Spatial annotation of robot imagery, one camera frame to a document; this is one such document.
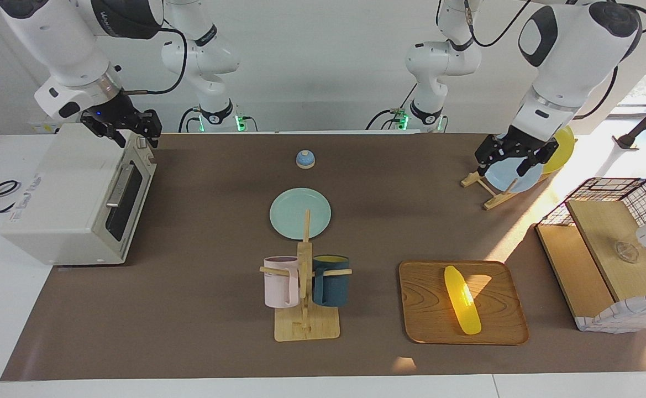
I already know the wide light wooden board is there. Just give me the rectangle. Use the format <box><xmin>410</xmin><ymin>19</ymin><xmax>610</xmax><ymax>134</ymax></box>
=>
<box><xmin>566</xmin><ymin>199</ymin><xmax>646</xmax><ymax>302</ymax></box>

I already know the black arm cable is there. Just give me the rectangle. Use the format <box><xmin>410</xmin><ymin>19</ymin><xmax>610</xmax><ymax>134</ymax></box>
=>
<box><xmin>123</xmin><ymin>27</ymin><xmax>188</xmax><ymax>96</ymax></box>
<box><xmin>574</xmin><ymin>3</ymin><xmax>646</xmax><ymax>120</ymax></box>

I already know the light wooden mug rack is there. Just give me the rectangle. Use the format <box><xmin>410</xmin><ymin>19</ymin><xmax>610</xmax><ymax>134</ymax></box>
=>
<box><xmin>259</xmin><ymin>209</ymin><xmax>353</xmax><ymax>342</ymax></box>

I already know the light blue plate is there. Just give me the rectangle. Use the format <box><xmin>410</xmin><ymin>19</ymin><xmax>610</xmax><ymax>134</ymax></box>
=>
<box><xmin>484</xmin><ymin>133</ymin><xmax>544</xmax><ymax>194</ymax></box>

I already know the white checked cloth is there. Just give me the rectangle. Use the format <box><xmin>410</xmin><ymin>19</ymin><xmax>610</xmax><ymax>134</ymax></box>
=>
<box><xmin>575</xmin><ymin>291</ymin><xmax>646</xmax><ymax>334</ymax></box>

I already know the black base cable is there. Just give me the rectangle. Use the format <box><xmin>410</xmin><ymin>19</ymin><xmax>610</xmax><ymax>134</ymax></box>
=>
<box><xmin>366</xmin><ymin>83</ymin><xmax>418</xmax><ymax>131</ymax></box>
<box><xmin>178</xmin><ymin>107</ymin><xmax>199</xmax><ymax>133</ymax></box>

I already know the teal round plate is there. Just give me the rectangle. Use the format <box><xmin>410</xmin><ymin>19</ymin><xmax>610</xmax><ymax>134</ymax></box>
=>
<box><xmin>269</xmin><ymin>188</ymin><xmax>332</xmax><ymax>240</ymax></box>

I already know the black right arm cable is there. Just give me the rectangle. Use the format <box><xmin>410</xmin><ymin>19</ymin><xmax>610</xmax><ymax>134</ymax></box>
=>
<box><xmin>123</xmin><ymin>27</ymin><xmax>188</xmax><ymax>96</ymax></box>

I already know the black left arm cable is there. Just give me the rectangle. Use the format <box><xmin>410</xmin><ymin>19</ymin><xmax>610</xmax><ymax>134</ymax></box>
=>
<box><xmin>574</xmin><ymin>3</ymin><xmax>646</xmax><ymax>120</ymax></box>

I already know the yellow corn cob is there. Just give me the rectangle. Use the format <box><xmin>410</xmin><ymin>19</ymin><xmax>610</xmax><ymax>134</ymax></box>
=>
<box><xmin>444</xmin><ymin>265</ymin><xmax>482</xmax><ymax>336</ymax></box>

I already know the black right base cable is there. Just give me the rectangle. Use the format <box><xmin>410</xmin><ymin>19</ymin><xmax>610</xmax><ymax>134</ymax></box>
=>
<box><xmin>178</xmin><ymin>107</ymin><xmax>199</xmax><ymax>133</ymax></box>

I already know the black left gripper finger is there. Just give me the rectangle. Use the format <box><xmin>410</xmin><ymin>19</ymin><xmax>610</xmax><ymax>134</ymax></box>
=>
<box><xmin>476</xmin><ymin>138</ymin><xmax>505</xmax><ymax>177</ymax></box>
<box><xmin>518</xmin><ymin>141</ymin><xmax>559</xmax><ymax>176</ymax></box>

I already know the pink mug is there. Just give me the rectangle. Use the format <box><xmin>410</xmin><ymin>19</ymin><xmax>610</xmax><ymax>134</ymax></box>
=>
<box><xmin>263</xmin><ymin>256</ymin><xmax>301</xmax><ymax>308</ymax></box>

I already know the brown table mat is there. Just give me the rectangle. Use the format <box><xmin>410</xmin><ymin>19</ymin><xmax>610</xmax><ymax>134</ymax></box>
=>
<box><xmin>1</xmin><ymin>133</ymin><xmax>646</xmax><ymax>382</ymax></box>

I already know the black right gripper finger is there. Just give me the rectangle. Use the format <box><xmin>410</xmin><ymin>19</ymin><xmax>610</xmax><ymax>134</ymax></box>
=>
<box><xmin>95</xmin><ymin>123</ymin><xmax>127</xmax><ymax>148</ymax></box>
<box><xmin>135</xmin><ymin>109</ymin><xmax>162</xmax><ymax>149</ymax></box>

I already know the yellow plate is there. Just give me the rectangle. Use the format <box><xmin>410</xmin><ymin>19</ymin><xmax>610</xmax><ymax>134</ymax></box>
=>
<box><xmin>541</xmin><ymin>126</ymin><xmax>576</xmax><ymax>175</ymax></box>

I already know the light wooden plate rack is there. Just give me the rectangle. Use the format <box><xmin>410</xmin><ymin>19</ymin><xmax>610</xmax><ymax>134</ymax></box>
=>
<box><xmin>461</xmin><ymin>170</ymin><xmax>550</xmax><ymax>211</ymax></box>

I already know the narrow light wooden board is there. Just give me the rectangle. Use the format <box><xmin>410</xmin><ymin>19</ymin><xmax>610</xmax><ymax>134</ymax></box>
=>
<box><xmin>535</xmin><ymin>223</ymin><xmax>616</xmax><ymax>319</ymax></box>

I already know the black left base cable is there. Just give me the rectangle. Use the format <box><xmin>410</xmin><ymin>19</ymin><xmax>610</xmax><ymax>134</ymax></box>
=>
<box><xmin>366</xmin><ymin>83</ymin><xmax>418</xmax><ymax>131</ymax></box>

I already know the small clear glass piece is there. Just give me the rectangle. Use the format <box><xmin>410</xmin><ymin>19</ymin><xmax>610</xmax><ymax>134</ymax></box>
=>
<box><xmin>615</xmin><ymin>240</ymin><xmax>640</xmax><ymax>264</ymax></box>

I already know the brown wooden tray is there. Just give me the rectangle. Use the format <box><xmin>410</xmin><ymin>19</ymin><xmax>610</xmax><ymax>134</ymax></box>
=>
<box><xmin>398</xmin><ymin>260</ymin><xmax>529</xmax><ymax>346</ymax></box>

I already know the dark blue mug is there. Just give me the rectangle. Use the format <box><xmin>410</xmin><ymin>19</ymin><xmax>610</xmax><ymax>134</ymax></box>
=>
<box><xmin>312</xmin><ymin>255</ymin><xmax>350</xmax><ymax>308</ymax></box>

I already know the cream white toaster oven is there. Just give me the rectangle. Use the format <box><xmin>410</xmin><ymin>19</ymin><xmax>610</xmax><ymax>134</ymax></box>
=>
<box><xmin>1</xmin><ymin>123</ymin><xmax>157</xmax><ymax>267</ymax></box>

